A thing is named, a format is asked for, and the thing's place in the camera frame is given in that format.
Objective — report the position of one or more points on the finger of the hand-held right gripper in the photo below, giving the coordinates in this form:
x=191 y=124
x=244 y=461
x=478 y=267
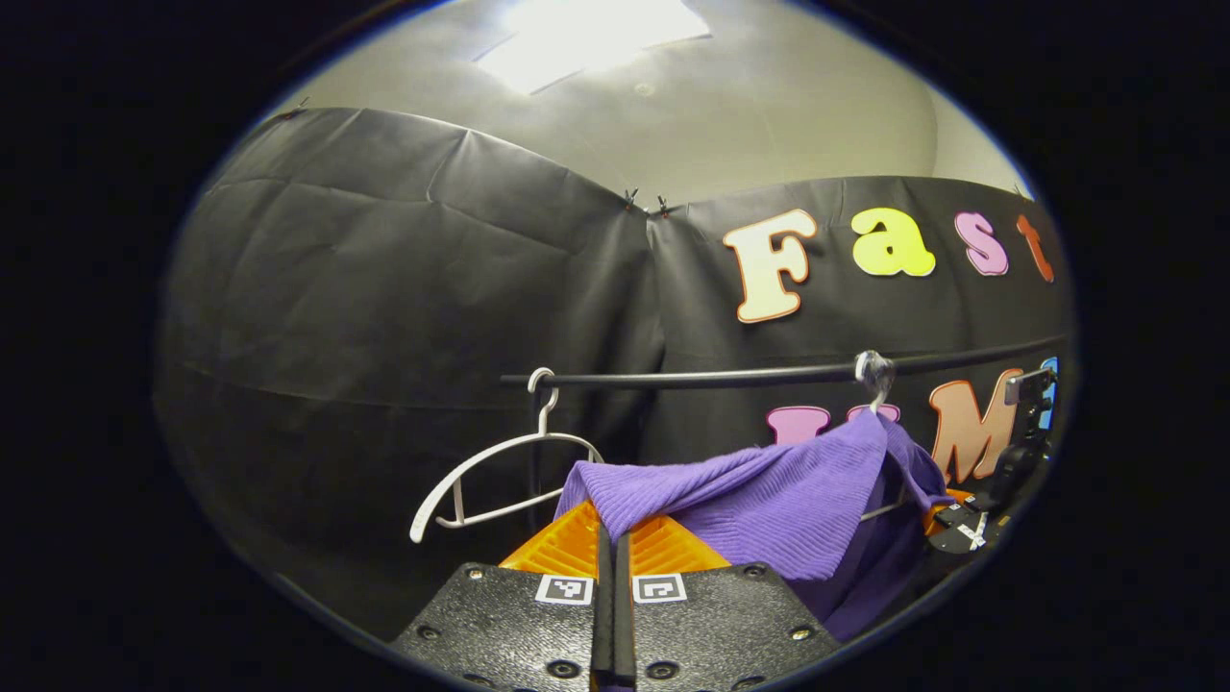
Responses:
x=951 y=509

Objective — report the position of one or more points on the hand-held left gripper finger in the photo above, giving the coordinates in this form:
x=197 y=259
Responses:
x=603 y=615
x=625 y=615

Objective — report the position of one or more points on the white hanger with taped hook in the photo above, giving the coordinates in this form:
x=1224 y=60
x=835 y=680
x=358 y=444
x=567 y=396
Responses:
x=874 y=368

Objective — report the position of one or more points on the purple ribbed shirt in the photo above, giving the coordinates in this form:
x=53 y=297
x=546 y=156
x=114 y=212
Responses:
x=769 y=500

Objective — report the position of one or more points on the white plastic hanger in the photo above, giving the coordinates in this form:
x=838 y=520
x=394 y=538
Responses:
x=545 y=415

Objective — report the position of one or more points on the black clothes rack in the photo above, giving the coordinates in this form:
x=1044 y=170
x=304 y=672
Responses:
x=721 y=375

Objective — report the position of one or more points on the black backdrop cloth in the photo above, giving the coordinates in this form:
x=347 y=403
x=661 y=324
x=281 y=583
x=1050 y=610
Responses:
x=384 y=288

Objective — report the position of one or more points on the ceiling light panel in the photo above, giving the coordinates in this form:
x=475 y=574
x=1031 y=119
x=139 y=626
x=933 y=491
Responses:
x=586 y=38

